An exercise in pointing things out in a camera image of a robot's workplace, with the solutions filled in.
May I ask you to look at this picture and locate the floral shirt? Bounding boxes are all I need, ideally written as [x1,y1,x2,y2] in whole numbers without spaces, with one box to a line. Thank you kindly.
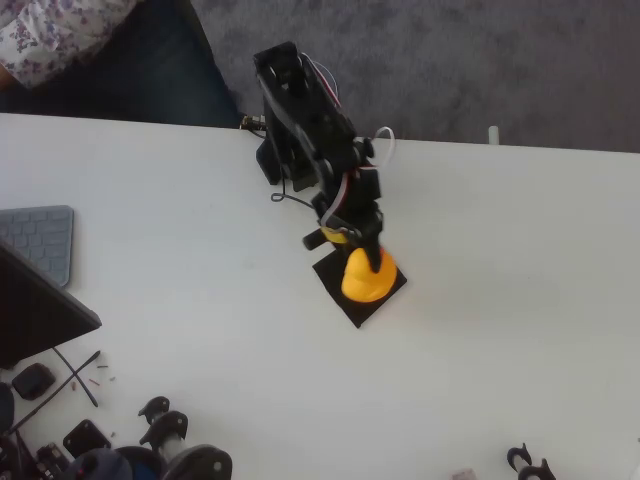
[0,0,144,90]

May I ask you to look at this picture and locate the small black box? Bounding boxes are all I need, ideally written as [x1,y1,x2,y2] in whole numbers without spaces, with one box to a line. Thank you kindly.
[11,363,56,401]

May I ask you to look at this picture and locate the grey keyboard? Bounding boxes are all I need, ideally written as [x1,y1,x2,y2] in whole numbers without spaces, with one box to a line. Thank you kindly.
[0,204,75,288]

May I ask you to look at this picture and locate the black square pad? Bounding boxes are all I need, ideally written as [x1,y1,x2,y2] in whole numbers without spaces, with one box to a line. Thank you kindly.
[311,248,409,331]

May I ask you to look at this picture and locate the person in floral shirt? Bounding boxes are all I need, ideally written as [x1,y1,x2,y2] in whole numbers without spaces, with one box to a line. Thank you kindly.
[0,0,244,127]

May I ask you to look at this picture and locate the dark laptop screen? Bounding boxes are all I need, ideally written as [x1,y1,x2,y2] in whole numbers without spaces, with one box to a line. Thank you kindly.
[0,238,103,371]

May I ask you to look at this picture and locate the black stand clamp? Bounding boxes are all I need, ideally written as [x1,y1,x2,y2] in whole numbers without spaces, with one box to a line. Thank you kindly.
[506,441,532,472]
[138,396,171,426]
[517,458,557,480]
[138,410,190,449]

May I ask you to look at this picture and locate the thin black camera cable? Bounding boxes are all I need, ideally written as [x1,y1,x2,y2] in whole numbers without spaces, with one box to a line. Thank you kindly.
[270,167,324,214]

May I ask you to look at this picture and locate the dark grey round knob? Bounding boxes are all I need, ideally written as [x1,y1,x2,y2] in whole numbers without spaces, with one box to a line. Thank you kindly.
[64,448,134,480]

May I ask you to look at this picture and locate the black round stand base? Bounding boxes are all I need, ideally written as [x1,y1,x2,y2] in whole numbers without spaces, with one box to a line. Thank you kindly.
[162,444,234,480]

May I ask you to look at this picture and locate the yellow rubber duck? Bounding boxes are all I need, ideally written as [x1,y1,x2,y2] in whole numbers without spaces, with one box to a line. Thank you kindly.
[340,247,399,304]

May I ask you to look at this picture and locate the white red servo cable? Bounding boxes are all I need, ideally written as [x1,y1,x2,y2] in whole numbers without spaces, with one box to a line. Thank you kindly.
[319,125,396,229]
[302,52,346,109]

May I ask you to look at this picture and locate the person's left forearm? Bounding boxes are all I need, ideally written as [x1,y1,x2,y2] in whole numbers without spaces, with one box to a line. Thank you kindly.
[0,62,24,92]

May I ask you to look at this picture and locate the black tangled cables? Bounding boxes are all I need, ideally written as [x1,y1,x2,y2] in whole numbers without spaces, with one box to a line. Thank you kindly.
[0,430,39,480]

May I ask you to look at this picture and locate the small circuit board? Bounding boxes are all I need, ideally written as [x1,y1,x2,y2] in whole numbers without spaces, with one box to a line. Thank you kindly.
[34,442,71,476]

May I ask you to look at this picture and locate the black square bracket plate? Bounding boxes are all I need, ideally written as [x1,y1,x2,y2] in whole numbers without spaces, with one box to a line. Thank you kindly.
[62,418,112,459]

